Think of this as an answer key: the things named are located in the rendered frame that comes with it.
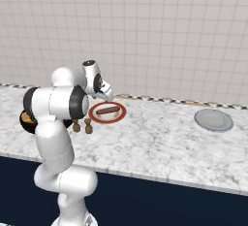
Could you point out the orange-brown bun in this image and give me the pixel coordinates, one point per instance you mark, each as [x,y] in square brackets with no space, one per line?
[25,117]

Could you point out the dark blue cabinet front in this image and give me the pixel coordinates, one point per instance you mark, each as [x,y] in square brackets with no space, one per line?
[168,204]

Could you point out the grey plate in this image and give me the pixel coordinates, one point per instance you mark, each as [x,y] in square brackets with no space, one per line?
[213,120]

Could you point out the brown wooden shaker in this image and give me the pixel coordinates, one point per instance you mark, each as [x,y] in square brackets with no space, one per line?
[76,126]
[88,126]

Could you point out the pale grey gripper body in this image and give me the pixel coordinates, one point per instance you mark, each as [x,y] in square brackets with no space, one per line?
[107,93]

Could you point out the brown sausage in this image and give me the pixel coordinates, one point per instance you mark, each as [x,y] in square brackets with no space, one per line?
[108,110]

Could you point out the red-rimmed white plate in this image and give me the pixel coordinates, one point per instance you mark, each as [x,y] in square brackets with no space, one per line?
[120,116]

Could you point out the black bowl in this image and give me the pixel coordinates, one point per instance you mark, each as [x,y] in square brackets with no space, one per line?
[27,127]

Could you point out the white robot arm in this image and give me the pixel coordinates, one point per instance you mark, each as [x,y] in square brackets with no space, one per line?
[53,145]

